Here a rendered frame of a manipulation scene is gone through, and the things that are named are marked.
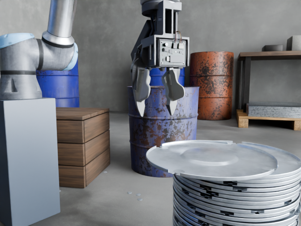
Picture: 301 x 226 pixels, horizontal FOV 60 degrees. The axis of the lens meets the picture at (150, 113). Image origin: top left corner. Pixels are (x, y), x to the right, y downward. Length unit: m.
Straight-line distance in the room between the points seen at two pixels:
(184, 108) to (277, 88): 2.87
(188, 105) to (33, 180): 0.81
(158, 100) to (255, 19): 3.02
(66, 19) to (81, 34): 3.78
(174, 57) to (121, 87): 3.94
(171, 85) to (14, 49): 0.63
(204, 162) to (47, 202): 0.70
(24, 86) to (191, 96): 0.82
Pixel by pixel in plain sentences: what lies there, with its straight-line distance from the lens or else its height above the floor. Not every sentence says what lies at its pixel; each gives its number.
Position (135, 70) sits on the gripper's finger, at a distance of 0.52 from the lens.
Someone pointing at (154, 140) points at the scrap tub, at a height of 0.20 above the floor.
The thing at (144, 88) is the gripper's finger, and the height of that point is 0.50.
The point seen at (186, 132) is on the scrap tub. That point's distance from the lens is 1.41.
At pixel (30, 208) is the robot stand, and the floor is 0.06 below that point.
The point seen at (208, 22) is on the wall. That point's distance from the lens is 4.17.
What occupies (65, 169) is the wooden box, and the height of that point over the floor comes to 0.09.
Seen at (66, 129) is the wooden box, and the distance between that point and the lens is 1.29.
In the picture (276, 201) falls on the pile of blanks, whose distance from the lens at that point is 0.58.
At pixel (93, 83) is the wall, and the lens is 4.62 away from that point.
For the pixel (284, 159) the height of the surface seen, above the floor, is 0.33.
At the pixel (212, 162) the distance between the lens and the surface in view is 0.57.
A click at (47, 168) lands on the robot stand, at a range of 1.06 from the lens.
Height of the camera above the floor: 0.51
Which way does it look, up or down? 7 degrees down
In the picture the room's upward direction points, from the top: straight up
